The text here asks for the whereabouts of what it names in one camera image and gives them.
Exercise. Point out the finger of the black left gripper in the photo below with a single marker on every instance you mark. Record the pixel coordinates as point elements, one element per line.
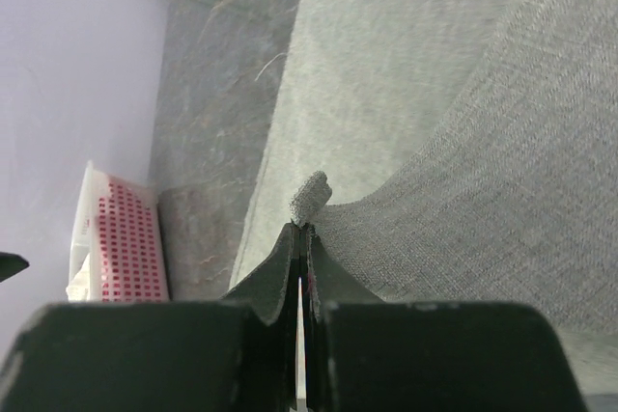
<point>10,265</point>

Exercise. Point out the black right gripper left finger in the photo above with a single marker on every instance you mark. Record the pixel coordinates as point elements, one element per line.
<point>235,353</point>

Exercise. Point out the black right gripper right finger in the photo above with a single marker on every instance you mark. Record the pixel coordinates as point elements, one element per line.
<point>364,354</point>

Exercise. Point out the grey-green cloth napkin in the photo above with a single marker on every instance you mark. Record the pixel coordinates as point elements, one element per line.
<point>471,148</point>

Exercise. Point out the white plastic laundry basket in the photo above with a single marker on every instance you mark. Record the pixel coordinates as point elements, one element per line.
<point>83,284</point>

